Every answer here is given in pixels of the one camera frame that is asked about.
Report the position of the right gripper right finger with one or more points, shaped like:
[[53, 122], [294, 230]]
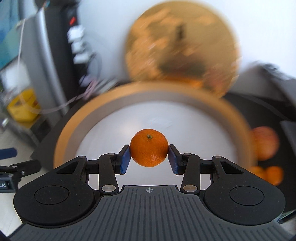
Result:
[[191, 166]]

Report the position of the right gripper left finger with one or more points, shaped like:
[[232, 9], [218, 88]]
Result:
[[107, 167]]

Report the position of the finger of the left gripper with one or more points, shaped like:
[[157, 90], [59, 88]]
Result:
[[19, 170], [8, 153]]

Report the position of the orange mandarin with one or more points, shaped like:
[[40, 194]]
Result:
[[149, 148], [274, 175]]

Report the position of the round gold box lid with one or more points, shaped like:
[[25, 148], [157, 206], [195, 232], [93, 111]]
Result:
[[183, 41]]

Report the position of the white foam box insert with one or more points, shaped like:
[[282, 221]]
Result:
[[191, 130]]

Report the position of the yellow box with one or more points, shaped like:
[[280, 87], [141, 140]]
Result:
[[24, 108]]

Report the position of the round gold box base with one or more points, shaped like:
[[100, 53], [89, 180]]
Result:
[[101, 106]]

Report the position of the red apple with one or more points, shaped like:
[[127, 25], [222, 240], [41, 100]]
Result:
[[266, 142]]

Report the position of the bottom white charger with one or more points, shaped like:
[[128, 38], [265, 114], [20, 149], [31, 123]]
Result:
[[81, 58]]

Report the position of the white charger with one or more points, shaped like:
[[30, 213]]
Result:
[[78, 47], [75, 33], [81, 58]]

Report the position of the middle white charger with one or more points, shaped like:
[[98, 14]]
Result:
[[78, 47]]

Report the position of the top white charger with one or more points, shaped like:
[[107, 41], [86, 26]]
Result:
[[75, 33]]

